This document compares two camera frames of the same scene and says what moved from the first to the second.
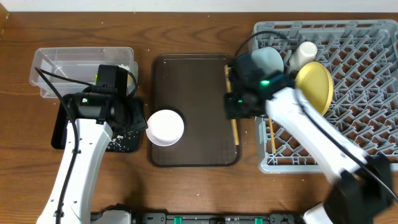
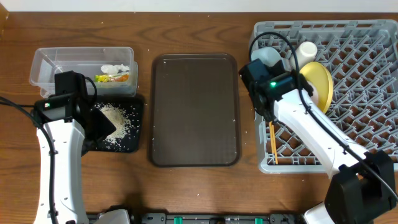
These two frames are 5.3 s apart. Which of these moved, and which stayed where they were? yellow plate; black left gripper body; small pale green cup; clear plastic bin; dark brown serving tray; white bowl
Moved: white bowl; black left gripper body
Stayed: small pale green cup; clear plastic bin; dark brown serving tray; yellow plate
